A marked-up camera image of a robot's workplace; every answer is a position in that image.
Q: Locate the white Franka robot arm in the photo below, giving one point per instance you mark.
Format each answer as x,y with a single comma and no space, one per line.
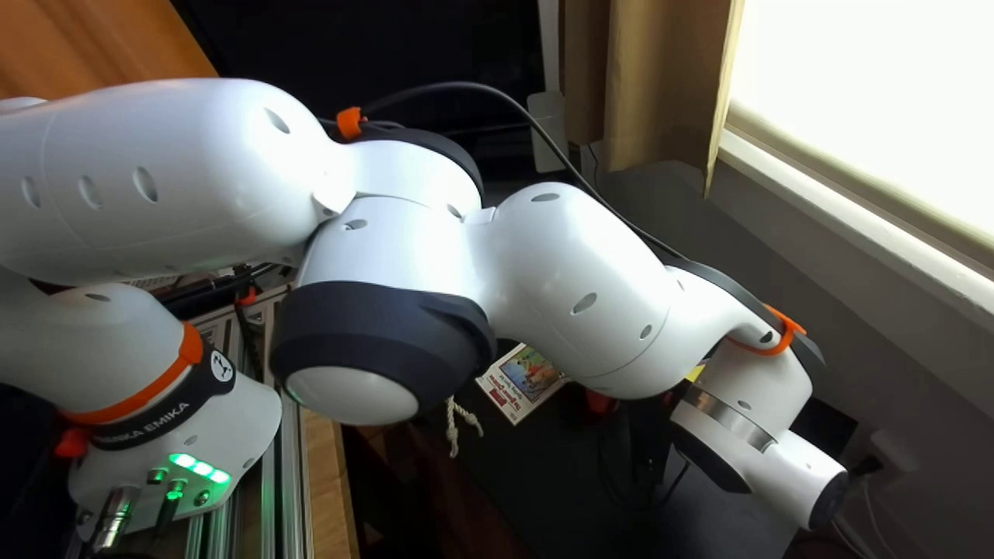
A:
158,174

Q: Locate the Boxcar Children paperback book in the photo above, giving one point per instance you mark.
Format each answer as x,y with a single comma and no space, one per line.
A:
523,378

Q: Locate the wide beige curtain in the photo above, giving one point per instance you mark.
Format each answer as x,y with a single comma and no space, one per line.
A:
655,81

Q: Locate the light wooden board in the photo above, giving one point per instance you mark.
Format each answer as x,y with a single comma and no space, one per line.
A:
328,476

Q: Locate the black flat screen television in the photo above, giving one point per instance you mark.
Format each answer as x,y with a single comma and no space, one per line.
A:
362,41

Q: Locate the bright window with white sill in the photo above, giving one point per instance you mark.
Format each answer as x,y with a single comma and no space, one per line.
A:
879,112

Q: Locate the aluminium mounting rail frame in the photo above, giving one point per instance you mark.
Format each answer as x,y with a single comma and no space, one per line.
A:
271,497

